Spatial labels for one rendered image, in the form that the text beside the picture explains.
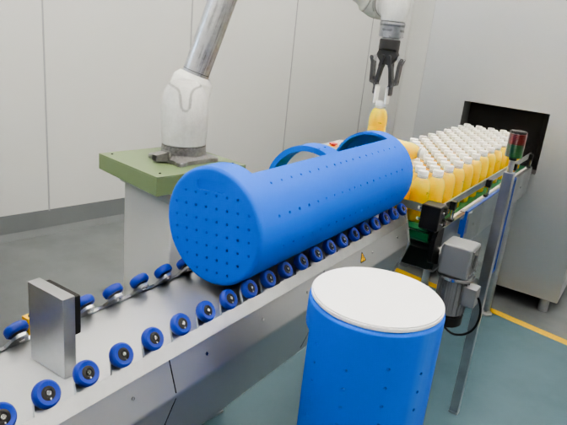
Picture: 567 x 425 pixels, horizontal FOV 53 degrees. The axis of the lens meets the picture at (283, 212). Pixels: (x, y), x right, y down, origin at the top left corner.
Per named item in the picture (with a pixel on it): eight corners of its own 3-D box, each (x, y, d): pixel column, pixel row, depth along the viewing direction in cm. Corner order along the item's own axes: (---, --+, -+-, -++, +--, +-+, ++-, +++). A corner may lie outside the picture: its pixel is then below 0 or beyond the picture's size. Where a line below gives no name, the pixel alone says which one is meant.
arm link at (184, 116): (159, 147, 190) (160, 80, 183) (160, 137, 207) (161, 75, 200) (208, 148, 193) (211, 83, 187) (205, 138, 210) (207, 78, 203)
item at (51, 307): (30, 357, 104) (27, 281, 99) (50, 348, 107) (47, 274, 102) (64, 379, 99) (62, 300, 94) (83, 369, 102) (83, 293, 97)
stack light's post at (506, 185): (447, 411, 250) (503, 171, 216) (450, 407, 254) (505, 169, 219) (456, 415, 248) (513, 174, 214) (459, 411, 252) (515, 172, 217)
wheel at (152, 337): (136, 333, 106) (142, 330, 105) (153, 325, 110) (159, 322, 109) (145, 355, 106) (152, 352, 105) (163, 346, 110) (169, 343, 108)
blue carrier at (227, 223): (168, 271, 142) (164, 158, 134) (337, 202, 212) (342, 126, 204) (260, 300, 126) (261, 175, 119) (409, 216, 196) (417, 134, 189)
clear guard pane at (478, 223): (442, 325, 230) (466, 212, 215) (493, 269, 293) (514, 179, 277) (443, 325, 230) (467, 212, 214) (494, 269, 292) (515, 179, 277)
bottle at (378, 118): (362, 149, 221) (369, 101, 215) (379, 150, 222) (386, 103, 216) (366, 153, 214) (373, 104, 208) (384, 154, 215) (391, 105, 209)
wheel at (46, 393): (24, 388, 88) (30, 385, 87) (50, 375, 92) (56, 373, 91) (36, 415, 88) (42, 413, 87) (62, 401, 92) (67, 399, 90)
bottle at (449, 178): (443, 217, 222) (452, 171, 216) (427, 212, 227) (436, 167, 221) (451, 214, 227) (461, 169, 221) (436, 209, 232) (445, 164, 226)
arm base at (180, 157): (137, 158, 196) (137, 142, 195) (186, 151, 213) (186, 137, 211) (171, 169, 186) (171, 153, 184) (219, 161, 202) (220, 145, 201)
